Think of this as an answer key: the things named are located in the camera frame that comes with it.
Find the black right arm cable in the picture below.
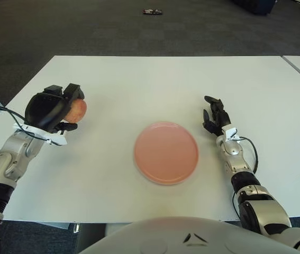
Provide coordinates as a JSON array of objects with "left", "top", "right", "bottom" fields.
[{"left": 238, "top": 136, "right": 259, "bottom": 174}]

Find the dark blue bulky object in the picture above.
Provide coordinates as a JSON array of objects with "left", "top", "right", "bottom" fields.
[{"left": 230, "top": 0, "right": 276, "bottom": 16}]

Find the grey robot torso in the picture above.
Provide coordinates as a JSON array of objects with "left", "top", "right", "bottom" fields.
[{"left": 79, "top": 216, "right": 298, "bottom": 254}]

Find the dark table leg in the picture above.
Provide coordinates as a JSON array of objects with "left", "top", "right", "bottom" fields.
[{"left": 75, "top": 223, "right": 107, "bottom": 249}]

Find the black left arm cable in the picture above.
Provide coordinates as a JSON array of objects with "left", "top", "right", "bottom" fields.
[{"left": 0, "top": 105, "right": 66, "bottom": 143}]

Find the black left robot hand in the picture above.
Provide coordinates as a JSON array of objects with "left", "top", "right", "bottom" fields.
[{"left": 13, "top": 83, "right": 85, "bottom": 146}]

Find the pink round plate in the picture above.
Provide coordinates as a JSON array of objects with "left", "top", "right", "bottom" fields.
[{"left": 134, "top": 121, "right": 200, "bottom": 185}]

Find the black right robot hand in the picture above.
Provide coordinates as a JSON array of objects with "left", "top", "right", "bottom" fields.
[{"left": 202, "top": 95, "right": 240, "bottom": 142}]

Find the red yellow apple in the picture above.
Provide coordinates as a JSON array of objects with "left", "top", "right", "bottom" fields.
[{"left": 64, "top": 99, "right": 88, "bottom": 124}]

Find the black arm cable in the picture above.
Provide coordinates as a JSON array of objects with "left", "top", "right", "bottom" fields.
[
  {"left": 238, "top": 136, "right": 259, "bottom": 174},
  {"left": 0, "top": 105, "right": 66, "bottom": 143}
]

